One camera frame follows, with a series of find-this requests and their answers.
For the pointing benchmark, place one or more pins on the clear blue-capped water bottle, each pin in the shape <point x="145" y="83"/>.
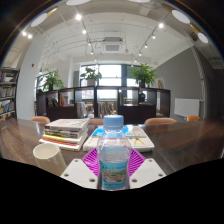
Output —
<point x="114" y="160"/>

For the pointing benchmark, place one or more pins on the dark open shelf unit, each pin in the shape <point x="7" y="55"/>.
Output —
<point x="60" y="111"/>

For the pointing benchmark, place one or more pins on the group of orange chairs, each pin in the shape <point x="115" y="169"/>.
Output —
<point x="160" y="121"/>

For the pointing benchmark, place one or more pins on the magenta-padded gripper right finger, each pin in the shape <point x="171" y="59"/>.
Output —
<point x="148" y="170"/>

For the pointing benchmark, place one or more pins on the grey bookshelf with books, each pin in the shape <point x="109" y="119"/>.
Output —
<point x="7" y="93"/>

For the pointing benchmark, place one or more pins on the cream paper cup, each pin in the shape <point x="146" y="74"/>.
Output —
<point x="50" y="158"/>

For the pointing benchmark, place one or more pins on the white ceiling air conditioner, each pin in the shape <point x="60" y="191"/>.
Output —
<point x="112" y="46"/>

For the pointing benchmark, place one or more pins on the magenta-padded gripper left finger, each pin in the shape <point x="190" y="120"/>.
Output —
<point x="77" y="171"/>

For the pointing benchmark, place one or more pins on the group of ceiling lights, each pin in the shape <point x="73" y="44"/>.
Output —
<point x="180" y="16"/>

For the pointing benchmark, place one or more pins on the stack of books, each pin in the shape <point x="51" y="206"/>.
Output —
<point x="65" y="131"/>

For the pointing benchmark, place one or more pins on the row of potted plants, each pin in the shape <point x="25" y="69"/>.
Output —
<point x="143" y="73"/>

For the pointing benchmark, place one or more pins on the white wall panel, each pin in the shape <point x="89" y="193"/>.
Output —
<point x="186" y="107"/>

